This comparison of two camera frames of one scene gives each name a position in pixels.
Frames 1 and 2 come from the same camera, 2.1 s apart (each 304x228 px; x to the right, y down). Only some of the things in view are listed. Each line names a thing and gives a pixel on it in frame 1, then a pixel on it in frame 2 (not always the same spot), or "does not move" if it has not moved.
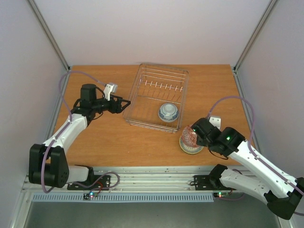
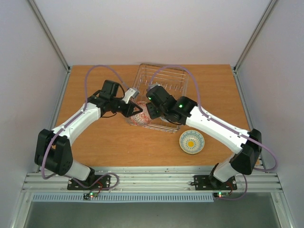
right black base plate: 209,183 does not move
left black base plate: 104,181 does not move
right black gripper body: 198,132 → 153,110
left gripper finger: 128,103 → 136,112
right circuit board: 221,194 does not move
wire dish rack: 154,85 does not move
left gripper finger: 115,96 → 137,106
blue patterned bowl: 189,137 → 144,118
